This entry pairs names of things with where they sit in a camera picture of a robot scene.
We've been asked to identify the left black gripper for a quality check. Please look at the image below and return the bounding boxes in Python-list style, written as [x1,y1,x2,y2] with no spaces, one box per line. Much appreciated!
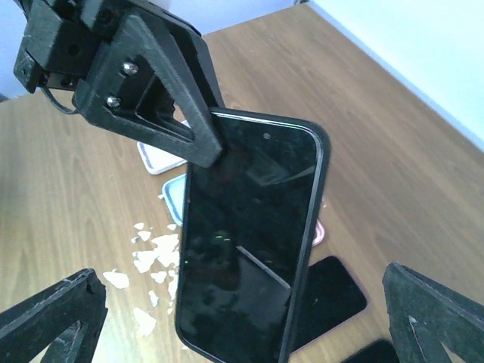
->
[14,1,223,167]

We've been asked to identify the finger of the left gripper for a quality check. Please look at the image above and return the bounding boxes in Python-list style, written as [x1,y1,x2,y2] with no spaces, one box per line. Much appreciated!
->
[150,7,224,113]

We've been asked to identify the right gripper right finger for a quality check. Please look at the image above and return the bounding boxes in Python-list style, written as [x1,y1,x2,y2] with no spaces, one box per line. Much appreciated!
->
[383,262,483,362]

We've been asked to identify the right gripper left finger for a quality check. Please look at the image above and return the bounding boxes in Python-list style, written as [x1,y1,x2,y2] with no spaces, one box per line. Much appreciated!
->
[1,268,108,362]

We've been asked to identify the black phone from blue case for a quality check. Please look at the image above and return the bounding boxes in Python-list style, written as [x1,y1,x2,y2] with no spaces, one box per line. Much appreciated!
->
[343,339,400,363]

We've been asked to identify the purple black phone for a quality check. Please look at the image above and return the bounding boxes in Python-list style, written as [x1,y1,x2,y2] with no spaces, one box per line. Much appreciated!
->
[293,256,368,352]

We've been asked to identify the pink phone case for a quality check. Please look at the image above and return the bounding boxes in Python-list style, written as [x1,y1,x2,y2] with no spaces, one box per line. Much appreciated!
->
[312,219,325,247]

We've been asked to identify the white debris flakes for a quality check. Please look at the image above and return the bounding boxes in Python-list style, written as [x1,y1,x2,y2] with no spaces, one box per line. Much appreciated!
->
[102,222,180,337]

